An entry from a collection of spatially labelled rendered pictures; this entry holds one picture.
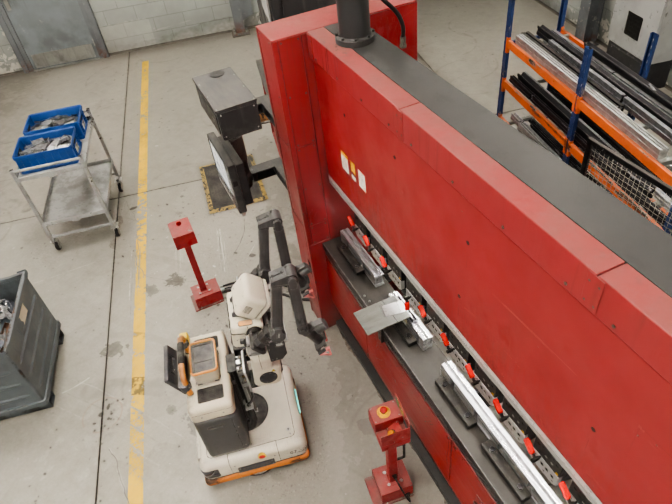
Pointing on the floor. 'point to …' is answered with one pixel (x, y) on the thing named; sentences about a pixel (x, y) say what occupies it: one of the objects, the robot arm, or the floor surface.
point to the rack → (580, 107)
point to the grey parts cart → (74, 188)
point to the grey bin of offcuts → (26, 348)
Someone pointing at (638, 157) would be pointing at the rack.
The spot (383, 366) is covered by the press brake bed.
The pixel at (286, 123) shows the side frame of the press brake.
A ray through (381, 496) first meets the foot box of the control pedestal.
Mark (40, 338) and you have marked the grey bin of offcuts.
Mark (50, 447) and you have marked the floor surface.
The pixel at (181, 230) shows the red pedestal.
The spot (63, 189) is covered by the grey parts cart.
